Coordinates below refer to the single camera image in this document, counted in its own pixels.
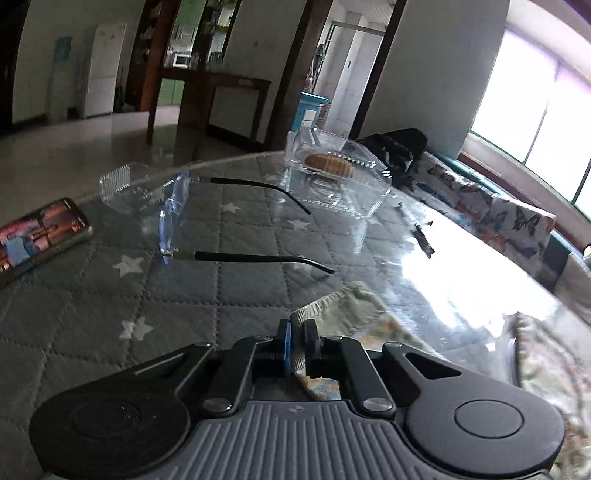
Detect patterned children's shirt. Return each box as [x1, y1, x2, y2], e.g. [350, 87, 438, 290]
[290, 281, 590, 478]

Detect black marker pen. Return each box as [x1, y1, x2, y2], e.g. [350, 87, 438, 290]
[412, 224, 435, 258]

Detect eyeglasses with black temples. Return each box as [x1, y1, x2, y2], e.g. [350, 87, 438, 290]
[158, 171, 335, 275]

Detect clear plastic food container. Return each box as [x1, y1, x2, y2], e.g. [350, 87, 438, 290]
[284, 127, 392, 219]

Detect bread in container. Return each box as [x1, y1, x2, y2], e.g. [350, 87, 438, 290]
[304, 154, 356, 178]

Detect left butterfly pillow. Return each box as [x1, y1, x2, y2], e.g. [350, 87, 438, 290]
[407, 153, 493, 235]

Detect butterfly pillow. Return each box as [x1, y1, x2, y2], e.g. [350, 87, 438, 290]
[407, 153, 493, 235]
[477, 195, 556, 277]

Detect black bag on sofa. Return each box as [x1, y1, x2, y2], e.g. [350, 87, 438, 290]
[356, 128, 428, 187]

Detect right butterfly pillow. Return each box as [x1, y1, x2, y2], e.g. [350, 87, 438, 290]
[477, 195, 556, 277]

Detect smartphone with lit screen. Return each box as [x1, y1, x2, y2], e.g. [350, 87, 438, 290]
[0, 198, 93, 289]

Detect blue white cabinet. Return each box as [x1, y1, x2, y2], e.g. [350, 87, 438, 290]
[290, 92, 329, 132]

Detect dark wooden side table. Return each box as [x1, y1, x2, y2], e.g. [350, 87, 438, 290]
[155, 67, 271, 144]

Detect white refrigerator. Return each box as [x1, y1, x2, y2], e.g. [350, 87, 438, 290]
[81, 23, 127, 118]

